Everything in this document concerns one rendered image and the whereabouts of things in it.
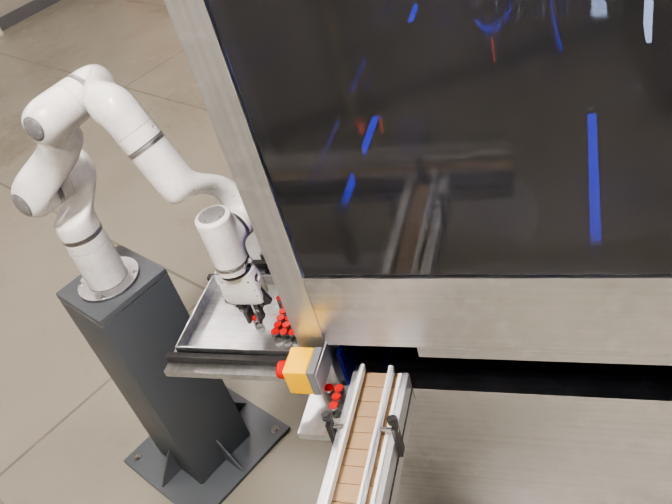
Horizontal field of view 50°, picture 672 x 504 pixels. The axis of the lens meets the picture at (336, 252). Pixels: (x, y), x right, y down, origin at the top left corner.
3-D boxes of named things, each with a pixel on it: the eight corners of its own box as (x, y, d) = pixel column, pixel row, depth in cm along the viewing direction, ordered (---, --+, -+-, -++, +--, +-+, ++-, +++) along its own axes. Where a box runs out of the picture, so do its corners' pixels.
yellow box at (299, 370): (330, 368, 156) (322, 346, 152) (322, 395, 151) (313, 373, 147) (297, 367, 159) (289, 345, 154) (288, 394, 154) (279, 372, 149)
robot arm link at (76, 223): (52, 242, 204) (9, 173, 189) (99, 203, 215) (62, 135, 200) (79, 251, 198) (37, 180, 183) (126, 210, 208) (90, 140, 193)
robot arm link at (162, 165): (171, 121, 164) (252, 224, 174) (121, 160, 155) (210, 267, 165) (189, 109, 157) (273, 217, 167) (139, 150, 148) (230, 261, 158)
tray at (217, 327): (332, 284, 189) (329, 274, 187) (305, 361, 170) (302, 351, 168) (216, 283, 200) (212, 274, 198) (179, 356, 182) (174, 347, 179)
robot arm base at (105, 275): (67, 289, 217) (37, 243, 206) (116, 251, 226) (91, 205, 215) (101, 311, 206) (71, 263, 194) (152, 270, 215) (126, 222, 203)
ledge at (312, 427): (373, 393, 161) (371, 388, 160) (361, 443, 152) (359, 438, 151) (314, 390, 166) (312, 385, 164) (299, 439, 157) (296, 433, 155)
